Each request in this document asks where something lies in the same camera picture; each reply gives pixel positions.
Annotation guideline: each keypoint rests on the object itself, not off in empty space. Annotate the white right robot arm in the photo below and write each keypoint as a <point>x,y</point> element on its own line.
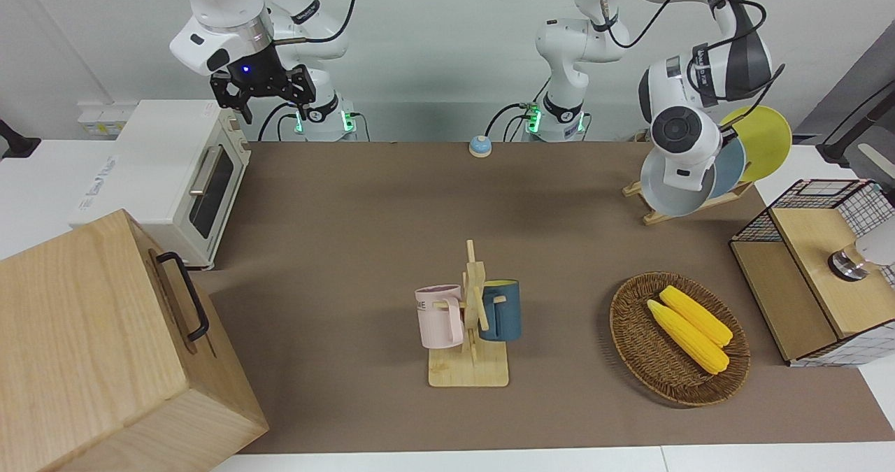
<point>224,10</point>

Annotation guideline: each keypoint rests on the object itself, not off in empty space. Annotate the blue desk bell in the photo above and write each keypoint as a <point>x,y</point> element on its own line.
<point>480,147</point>

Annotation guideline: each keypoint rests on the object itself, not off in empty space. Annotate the light blue plate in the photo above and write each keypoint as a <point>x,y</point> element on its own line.
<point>731,164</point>

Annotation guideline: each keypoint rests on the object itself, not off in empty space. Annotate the pink mug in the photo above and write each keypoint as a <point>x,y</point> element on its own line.
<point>437,318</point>

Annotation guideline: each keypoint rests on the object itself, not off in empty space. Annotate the gray plate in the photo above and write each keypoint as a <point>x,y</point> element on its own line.
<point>661,196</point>

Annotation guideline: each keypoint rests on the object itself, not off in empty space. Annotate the wooden plate rack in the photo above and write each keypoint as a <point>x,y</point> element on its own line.
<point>631,190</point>

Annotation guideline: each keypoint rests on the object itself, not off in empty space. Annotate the wooden mug tree stand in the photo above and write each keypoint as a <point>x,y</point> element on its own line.
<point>468,370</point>

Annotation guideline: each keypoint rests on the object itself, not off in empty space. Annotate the white toaster oven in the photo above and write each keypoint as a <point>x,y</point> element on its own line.
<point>154,171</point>

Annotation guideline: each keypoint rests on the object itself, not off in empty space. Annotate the round wicker basket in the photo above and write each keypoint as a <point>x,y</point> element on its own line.
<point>643,346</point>

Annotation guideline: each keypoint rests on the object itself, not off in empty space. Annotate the white cylindrical bottle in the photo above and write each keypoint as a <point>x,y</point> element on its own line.
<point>881,245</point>

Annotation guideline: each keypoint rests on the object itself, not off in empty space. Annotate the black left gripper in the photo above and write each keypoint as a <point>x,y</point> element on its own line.
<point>728,135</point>

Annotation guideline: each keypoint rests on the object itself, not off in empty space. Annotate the brown table mat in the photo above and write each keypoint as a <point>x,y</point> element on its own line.
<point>349,248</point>

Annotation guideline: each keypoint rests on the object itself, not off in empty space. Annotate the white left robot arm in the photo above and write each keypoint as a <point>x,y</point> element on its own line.
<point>580,45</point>

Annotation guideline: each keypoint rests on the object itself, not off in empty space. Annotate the dark blue mug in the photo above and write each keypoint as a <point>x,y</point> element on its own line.
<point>503,315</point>

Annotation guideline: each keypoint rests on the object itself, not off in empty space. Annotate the black camera stand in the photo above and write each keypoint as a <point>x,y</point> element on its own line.
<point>849,133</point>
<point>17,143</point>

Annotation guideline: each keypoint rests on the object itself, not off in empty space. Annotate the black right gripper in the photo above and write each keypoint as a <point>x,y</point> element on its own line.
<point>260,77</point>

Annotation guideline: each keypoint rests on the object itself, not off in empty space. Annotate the yellow corn cob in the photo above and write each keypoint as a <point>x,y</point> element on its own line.
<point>699,318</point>
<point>689,339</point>

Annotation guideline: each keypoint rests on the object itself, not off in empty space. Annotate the yellow plate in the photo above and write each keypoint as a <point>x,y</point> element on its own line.
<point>765,140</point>

